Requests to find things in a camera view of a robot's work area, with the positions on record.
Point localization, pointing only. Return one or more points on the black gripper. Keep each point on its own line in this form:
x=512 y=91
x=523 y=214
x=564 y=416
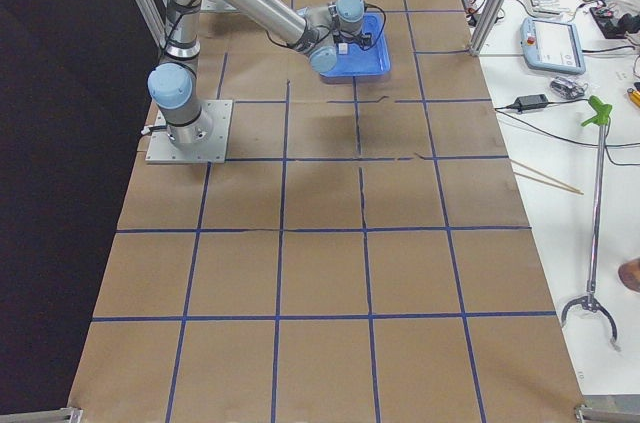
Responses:
x=342 y=38

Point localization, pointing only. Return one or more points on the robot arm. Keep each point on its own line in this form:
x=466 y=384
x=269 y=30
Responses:
x=308 y=31

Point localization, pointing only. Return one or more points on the blue plastic tray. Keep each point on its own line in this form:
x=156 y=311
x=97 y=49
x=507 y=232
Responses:
x=358 y=62

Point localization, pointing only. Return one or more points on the black power adapter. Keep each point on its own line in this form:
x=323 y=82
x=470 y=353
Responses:
x=530 y=102

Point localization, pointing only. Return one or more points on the teach pendant tablet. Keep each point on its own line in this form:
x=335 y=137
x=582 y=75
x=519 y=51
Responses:
x=552 y=46

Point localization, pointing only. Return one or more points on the brown paper table cover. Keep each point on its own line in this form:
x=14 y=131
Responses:
x=363 y=255

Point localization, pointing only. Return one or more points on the long reacher grabber tool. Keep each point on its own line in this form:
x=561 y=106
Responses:
x=588 y=301

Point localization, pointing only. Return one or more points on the wooden chopstick pair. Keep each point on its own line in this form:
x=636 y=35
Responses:
x=528 y=172

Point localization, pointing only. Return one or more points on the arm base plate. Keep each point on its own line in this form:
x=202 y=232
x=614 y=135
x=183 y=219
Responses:
x=203 y=141

